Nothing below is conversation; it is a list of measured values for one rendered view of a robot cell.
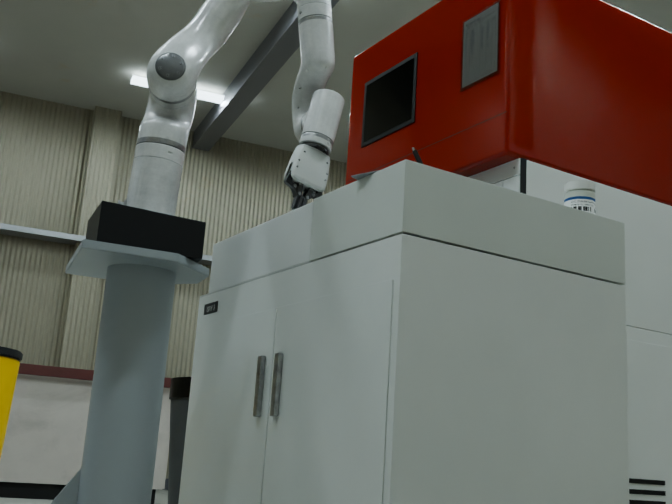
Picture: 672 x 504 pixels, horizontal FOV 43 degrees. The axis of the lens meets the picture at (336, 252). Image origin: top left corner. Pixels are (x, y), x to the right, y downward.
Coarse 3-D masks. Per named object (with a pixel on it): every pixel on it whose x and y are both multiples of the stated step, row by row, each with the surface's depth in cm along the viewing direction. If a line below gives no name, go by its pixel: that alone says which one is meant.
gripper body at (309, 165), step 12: (312, 144) 212; (300, 156) 210; (312, 156) 211; (324, 156) 214; (288, 168) 211; (300, 168) 209; (312, 168) 211; (324, 168) 213; (300, 180) 209; (312, 180) 211; (324, 180) 213
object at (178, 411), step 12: (180, 384) 379; (180, 396) 377; (180, 408) 377; (180, 420) 376; (180, 432) 374; (180, 444) 373; (180, 456) 372; (180, 468) 371; (168, 480) 381; (180, 480) 370; (168, 492) 379
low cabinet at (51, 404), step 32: (32, 384) 641; (64, 384) 650; (32, 416) 636; (64, 416) 645; (160, 416) 673; (32, 448) 632; (64, 448) 641; (160, 448) 668; (0, 480) 620; (32, 480) 628; (64, 480) 636; (160, 480) 664
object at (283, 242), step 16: (304, 208) 197; (272, 224) 210; (288, 224) 203; (304, 224) 196; (224, 240) 234; (240, 240) 225; (256, 240) 216; (272, 240) 208; (288, 240) 201; (304, 240) 194; (224, 256) 232; (240, 256) 223; (256, 256) 215; (272, 256) 207; (288, 256) 200; (304, 256) 193; (224, 272) 230; (240, 272) 221; (256, 272) 213; (272, 272) 205
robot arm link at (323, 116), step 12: (312, 96) 219; (324, 96) 216; (336, 96) 216; (312, 108) 216; (324, 108) 215; (336, 108) 216; (312, 120) 214; (324, 120) 213; (336, 120) 216; (324, 132) 213; (336, 132) 217
